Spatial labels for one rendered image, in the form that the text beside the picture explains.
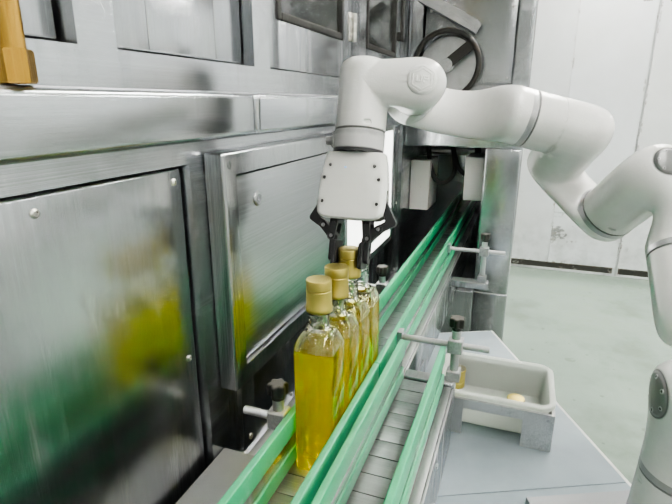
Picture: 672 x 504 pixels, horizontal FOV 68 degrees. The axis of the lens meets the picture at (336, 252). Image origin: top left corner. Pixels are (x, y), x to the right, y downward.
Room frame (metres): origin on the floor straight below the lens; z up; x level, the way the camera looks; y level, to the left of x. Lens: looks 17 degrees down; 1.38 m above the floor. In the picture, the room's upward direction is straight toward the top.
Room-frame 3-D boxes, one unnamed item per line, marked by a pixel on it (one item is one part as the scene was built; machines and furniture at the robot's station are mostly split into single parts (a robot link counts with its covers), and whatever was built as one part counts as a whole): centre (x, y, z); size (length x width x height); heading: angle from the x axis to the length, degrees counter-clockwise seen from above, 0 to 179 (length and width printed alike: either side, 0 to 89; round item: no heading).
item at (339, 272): (0.67, 0.00, 1.14); 0.04 x 0.04 x 0.04
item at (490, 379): (0.91, -0.33, 0.80); 0.22 x 0.17 x 0.09; 70
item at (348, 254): (0.72, -0.02, 1.15); 0.04 x 0.04 x 0.04
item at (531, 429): (0.92, -0.30, 0.79); 0.27 x 0.17 x 0.08; 70
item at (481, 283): (1.44, -0.42, 0.90); 0.17 x 0.05 x 0.22; 70
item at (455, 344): (0.84, -0.20, 0.95); 0.17 x 0.03 x 0.12; 70
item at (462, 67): (1.66, -0.34, 1.49); 0.21 x 0.05 x 0.21; 70
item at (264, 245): (1.06, 0.00, 1.15); 0.90 x 0.03 x 0.34; 160
